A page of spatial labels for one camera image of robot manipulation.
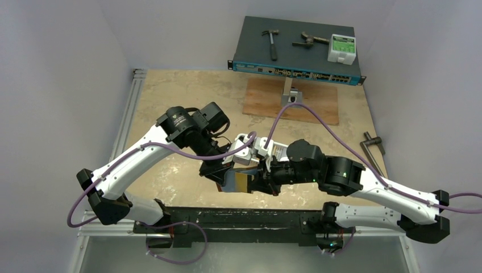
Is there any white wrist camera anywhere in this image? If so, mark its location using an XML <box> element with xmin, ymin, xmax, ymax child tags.
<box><xmin>251</xmin><ymin>137</ymin><xmax>277</xmax><ymax>172</ymax></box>
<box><xmin>222</xmin><ymin>134</ymin><xmax>254</xmax><ymax>166</ymax></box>

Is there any aluminium frame rail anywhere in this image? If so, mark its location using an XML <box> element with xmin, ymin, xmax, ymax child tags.
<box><xmin>109</xmin><ymin>68</ymin><xmax>148</xmax><ymax>161</ymax></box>

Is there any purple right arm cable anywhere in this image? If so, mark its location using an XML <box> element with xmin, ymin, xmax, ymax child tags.
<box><xmin>263</xmin><ymin>102</ymin><xmax>482</xmax><ymax>215</ymax></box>

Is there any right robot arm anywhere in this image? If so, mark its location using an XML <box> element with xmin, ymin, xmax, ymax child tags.
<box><xmin>248</xmin><ymin>138</ymin><xmax>450</xmax><ymax>244</ymax></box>

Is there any silver metal stand bracket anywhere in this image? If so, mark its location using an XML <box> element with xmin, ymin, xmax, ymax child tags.
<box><xmin>281</xmin><ymin>77</ymin><xmax>303</xmax><ymax>108</ymax></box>

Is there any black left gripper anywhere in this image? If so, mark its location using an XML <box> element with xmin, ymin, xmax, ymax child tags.
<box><xmin>192</xmin><ymin>131</ymin><xmax>236</xmax><ymax>186</ymax></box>

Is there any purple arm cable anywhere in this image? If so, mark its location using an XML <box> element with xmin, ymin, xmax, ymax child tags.
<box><xmin>263</xmin><ymin>102</ymin><xmax>482</xmax><ymax>215</ymax></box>
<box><xmin>67</xmin><ymin>131</ymin><xmax>258</xmax><ymax>229</ymax></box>

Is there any white plastic basket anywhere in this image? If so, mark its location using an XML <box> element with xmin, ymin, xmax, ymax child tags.
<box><xmin>274</xmin><ymin>141</ymin><xmax>288</xmax><ymax>162</ymax></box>

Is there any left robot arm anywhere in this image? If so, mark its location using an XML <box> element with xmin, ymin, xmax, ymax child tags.
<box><xmin>77</xmin><ymin>102</ymin><xmax>230</xmax><ymax>233</ymax></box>

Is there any plywood base board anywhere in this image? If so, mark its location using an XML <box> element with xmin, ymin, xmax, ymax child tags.
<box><xmin>242</xmin><ymin>77</ymin><xmax>339</xmax><ymax>125</ymax></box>

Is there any white green electrical module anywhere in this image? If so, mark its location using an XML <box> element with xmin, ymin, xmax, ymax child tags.
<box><xmin>327</xmin><ymin>34</ymin><xmax>357</xmax><ymax>65</ymax></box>

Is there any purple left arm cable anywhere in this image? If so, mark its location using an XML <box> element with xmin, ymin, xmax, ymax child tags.
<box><xmin>67</xmin><ymin>131</ymin><xmax>258</xmax><ymax>229</ymax></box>

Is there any small hammer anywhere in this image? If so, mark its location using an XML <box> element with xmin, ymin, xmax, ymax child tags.
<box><xmin>261</xmin><ymin>30</ymin><xmax>279</xmax><ymax>61</ymax></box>

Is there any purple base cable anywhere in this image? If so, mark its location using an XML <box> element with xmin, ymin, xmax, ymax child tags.
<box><xmin>146</xmin><ymin>221</ymin><xmax>210</xmax><ymax>264</ymax></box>

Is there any brown leather card holder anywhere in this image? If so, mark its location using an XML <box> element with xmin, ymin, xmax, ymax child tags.
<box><xmin>219</xmin><ymin>168</ymin><xmax>252</xmax><ymax>193</ymax></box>

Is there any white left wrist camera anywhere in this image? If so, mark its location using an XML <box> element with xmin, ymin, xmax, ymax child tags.
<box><xmin>222</xmin><ymin>134</ymin><xmax>254</xmax><ymax>166</ymax></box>

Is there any blue network switch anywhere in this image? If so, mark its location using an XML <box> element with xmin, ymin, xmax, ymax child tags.
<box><xmin>227</xmin><ymin>16</ymin><xmax>366</xmax><ymax>86</ymax></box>

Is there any metal T-handle tool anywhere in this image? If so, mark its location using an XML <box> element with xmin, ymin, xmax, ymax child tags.
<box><xmin>360</xmin><ymin>131</ymin><xmax>387</xmax><ymax>178</ymax></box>

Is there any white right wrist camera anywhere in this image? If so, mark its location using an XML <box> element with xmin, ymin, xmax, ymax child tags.
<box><xmin>251</xmin><ymin>137</ymin><xmax>277</xmax><ymax>172</ymax></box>

